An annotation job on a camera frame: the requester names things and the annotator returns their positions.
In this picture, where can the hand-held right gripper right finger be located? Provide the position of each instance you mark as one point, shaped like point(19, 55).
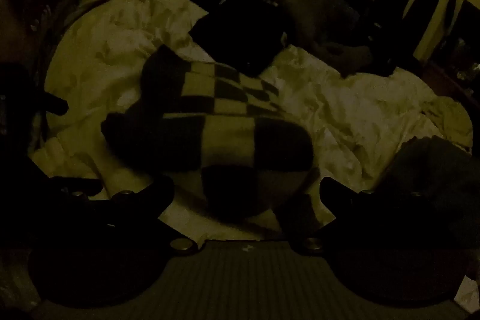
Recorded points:
point(333, 192)

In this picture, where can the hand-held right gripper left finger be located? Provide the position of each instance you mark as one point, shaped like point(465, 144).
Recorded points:
point(157, 194)

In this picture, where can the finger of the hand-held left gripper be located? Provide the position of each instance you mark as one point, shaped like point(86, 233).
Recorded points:
point(56, 104)

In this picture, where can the checkered knit sweater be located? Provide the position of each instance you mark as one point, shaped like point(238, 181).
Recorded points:
point(225, 132)

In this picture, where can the white crumpled duvet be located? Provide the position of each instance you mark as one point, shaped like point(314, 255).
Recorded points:
point(356, 110)

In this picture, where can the dark green cloth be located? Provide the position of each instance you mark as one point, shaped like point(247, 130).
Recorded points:
point(431, 173)

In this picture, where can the grey cloth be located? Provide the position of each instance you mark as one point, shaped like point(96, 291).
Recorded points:
point(337, 35)

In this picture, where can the black cloth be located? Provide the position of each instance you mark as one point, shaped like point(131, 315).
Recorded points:
point(240, 31)

